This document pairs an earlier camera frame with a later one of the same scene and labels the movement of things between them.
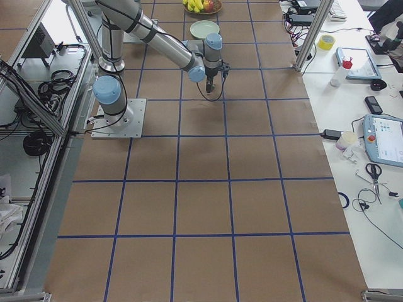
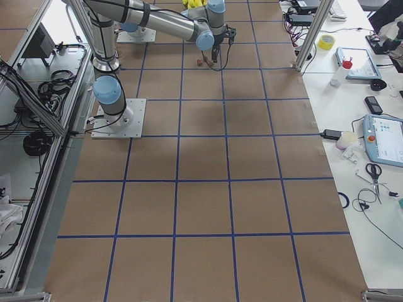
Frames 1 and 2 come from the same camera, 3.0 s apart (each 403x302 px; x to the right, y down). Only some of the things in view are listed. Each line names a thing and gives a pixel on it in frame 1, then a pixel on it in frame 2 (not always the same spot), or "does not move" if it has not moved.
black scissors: (374, 170) does not move
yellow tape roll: (326, 42) does not move
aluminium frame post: (313, 35) does not move
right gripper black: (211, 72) to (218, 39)
